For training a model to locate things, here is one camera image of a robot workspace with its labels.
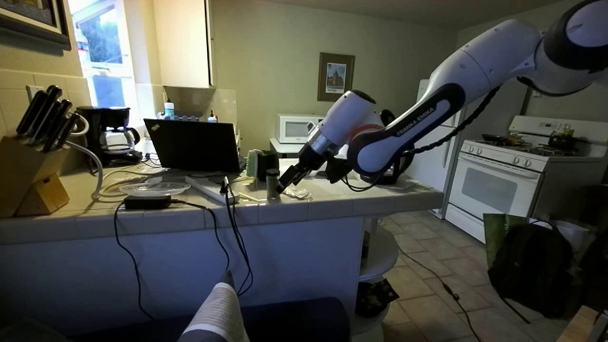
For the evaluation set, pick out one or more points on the black drip coffee maker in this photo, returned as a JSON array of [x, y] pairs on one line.
[[108, 135]]

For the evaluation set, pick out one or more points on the green bag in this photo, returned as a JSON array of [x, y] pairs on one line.
[[497, 230]]

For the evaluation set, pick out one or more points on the black item on shelf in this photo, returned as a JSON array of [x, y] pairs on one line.
[[377, 297]]

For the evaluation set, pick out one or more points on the white refrigerator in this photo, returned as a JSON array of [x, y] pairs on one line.
[[448, 173]]

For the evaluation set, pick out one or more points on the blue bottle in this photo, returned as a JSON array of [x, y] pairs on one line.
[[170, 111]]

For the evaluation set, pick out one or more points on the small framed picture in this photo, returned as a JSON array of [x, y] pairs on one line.
[[336, 76]]

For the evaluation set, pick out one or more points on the bright window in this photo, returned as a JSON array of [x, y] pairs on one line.
[[106, 54]]

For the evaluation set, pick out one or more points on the black laptop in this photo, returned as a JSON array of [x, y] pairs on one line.
[[193, 145]]

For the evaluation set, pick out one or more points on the small dark bottle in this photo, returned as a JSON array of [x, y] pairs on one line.
[[273, 187]]

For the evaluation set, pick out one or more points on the white tiled kitchen island counter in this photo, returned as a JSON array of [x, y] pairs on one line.
[[286, 253]]

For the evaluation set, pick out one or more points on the dark blue couch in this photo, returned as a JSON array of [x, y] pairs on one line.
[[298, 320]]

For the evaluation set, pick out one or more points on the white rounded corner shelf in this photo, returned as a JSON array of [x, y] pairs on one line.
[[381, 253]]

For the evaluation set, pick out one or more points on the black mug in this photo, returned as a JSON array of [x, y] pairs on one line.
[[269, 160]]

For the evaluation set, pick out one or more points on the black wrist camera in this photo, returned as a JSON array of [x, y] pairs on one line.
[[339, 169]]

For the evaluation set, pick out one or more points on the white stove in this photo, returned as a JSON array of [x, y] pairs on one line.
[[495, 187]]

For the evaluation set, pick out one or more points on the white remote control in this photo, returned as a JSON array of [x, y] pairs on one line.
[[298, 192]]

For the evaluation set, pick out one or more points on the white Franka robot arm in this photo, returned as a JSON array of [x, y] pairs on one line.
[[482, 63]]

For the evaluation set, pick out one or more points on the white microwave oven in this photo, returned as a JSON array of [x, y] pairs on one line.
[[296, 130]]

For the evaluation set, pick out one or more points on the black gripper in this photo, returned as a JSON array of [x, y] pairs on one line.
[[309, 160]]

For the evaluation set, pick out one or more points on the wooden knife block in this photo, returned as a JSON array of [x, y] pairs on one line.
[[30, 173]]

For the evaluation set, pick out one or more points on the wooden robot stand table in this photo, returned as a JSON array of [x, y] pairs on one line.
[[581, 323]]

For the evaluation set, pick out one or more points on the black power adapter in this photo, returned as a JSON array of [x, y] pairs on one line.
[[148, 202]]

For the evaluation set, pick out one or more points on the cream upper cabinet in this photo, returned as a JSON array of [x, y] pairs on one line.
[[184, 40]]

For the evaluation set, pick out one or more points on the large dark framed picture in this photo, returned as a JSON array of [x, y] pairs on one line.
[[32, 19]]

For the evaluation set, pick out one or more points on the green cup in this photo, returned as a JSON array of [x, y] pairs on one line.
[[252, 164]]

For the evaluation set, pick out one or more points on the black backpack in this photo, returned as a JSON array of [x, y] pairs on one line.
[[533, 272]]

